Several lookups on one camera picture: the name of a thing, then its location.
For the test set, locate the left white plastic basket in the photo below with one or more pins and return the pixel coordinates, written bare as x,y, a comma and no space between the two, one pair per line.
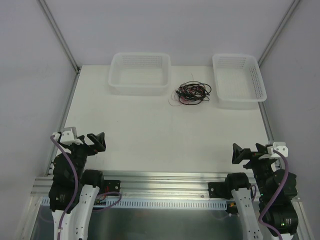
140,73

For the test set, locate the aluminium mounting rail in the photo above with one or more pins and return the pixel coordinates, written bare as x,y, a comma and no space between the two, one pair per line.
164,185

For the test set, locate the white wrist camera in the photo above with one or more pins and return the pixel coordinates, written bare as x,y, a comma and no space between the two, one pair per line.
275,150
67,136

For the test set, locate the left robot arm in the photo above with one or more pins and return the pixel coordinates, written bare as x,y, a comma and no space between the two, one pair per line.
74,188

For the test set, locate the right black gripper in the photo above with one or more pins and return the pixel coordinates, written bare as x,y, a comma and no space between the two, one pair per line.
251,154

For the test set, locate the aluminium frame post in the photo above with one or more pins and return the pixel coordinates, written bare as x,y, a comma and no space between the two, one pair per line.
58,34
294,5

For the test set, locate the right white plastic basket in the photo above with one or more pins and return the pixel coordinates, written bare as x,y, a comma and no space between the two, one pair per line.
238,81

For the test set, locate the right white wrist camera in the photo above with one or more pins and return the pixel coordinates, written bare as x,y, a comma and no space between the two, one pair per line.
275,150

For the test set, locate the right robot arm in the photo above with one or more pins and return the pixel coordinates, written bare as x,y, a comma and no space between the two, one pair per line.
268,202

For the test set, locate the left aluminium frame post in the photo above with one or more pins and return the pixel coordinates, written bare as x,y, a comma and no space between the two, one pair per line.
58,34

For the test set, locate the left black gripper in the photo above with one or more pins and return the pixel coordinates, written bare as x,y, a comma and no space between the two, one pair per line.
83,145

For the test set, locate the right aluminium frame post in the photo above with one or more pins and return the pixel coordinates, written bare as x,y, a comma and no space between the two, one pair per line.
294,5

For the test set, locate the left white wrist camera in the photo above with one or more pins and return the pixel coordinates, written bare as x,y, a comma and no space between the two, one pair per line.
67,136

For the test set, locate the white slotted cable duct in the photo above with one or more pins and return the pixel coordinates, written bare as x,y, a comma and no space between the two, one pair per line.
202,204

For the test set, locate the white plastic basket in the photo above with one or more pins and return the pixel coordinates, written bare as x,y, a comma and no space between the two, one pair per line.
238,81
140,73

